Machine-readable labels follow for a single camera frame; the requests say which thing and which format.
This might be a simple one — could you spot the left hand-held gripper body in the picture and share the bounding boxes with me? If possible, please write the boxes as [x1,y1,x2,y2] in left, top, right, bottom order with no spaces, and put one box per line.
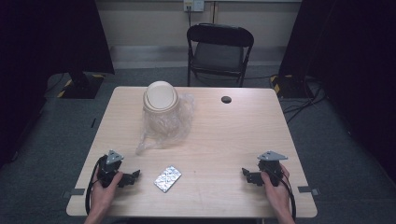
[97,149,126,189]

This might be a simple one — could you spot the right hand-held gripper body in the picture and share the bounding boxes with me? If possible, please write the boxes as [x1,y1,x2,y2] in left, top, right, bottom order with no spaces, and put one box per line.
[257,150,289,188]

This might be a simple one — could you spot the person's left hand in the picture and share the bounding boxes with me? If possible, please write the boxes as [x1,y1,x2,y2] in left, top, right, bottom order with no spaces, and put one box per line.
[91,170,124,210]

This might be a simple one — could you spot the person's right hand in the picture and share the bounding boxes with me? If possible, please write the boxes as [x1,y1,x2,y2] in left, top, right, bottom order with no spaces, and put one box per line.
[260,163,292,217]

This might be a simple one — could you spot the silver foil blister pack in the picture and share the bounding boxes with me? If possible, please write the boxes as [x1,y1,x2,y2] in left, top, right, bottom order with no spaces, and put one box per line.
[153,164,183,194]

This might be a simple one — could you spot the grey tape strip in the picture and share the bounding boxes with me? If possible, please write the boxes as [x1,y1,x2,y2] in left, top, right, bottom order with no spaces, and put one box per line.
[62,188,86,201]
[296,185,321,197]

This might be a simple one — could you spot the clear plastic bag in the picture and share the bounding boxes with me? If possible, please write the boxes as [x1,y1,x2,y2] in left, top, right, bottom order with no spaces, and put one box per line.
[134,92,196,156]

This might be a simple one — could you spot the black stand base striped tape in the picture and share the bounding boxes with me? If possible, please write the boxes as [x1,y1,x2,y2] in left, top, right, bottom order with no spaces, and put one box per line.
[56,72,106,100]
[269,74,313,100]

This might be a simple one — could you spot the black folding chair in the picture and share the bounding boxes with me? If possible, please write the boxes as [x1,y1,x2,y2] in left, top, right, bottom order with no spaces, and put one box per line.
[186,22,255,89]

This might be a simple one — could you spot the black curtain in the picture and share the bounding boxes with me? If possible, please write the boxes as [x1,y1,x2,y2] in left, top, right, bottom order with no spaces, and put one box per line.
[277,0,396,185]
[0,0,116,171]

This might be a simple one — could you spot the left hand-held gripper black cable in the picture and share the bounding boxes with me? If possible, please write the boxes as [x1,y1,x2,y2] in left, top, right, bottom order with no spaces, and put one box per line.
[85,154,108,217]

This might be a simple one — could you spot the hand-held gripper black cable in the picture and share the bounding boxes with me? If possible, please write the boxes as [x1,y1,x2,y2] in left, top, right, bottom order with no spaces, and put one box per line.
[85,154,108,217]
[279,172,297,221]

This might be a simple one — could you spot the right hand-held gripper black cable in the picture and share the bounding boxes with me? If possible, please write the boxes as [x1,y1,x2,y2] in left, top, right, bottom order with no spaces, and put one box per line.
[279,172,297,221]

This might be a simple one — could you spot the black floor cables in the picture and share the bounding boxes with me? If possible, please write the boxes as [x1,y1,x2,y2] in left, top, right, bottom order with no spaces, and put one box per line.
[280,77,327,125]

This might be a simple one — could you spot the white wall outlet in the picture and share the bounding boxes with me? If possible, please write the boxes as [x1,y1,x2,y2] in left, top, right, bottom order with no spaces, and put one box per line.
[183,0,205,13]

